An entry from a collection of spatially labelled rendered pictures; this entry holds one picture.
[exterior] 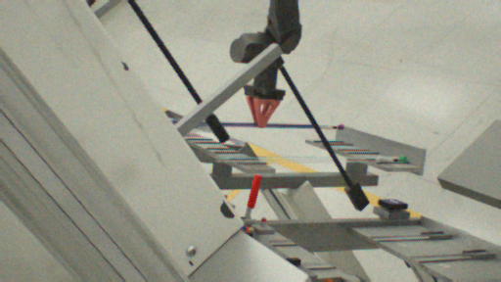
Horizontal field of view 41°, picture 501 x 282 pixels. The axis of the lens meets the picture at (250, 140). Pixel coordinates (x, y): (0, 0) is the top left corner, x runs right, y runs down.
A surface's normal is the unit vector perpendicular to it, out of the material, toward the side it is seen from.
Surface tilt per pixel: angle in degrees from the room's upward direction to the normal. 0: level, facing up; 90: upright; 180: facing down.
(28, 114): 90
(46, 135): 90
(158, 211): 90
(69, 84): 90
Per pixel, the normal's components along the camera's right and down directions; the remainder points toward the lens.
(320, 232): 0.48, 0.19
